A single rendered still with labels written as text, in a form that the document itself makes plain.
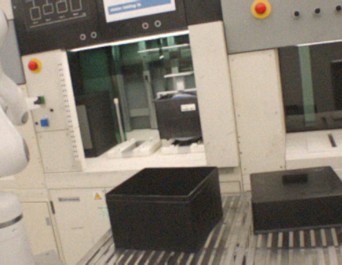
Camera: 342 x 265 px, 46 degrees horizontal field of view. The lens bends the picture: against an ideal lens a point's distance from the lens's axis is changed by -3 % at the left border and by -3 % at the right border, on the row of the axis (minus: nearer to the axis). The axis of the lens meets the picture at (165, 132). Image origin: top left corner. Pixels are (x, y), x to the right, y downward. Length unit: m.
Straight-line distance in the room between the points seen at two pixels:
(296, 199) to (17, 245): 0.78
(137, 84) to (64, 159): 0.92
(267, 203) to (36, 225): 1.19
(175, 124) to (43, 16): 0.73
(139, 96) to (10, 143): 1.61
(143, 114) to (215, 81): 1.16
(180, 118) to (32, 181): 0.74
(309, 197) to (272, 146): 0.39
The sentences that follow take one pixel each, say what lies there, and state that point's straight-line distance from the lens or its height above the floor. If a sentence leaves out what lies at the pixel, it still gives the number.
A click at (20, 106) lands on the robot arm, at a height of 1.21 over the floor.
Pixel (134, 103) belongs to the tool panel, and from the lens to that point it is 2.63.
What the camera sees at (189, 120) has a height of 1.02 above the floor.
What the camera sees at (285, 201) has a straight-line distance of 1.24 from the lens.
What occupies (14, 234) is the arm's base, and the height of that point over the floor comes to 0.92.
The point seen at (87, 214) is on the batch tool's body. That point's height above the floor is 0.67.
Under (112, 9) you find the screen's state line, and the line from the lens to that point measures 1.67.
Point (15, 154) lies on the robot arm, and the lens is 1.09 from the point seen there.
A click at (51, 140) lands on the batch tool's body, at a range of 1.87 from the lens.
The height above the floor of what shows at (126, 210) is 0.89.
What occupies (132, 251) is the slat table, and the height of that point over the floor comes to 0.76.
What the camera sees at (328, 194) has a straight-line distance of 1.26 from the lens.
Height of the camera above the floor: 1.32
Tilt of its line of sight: 11 degrees down
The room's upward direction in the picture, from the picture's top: 8 degrees counter-clockwise
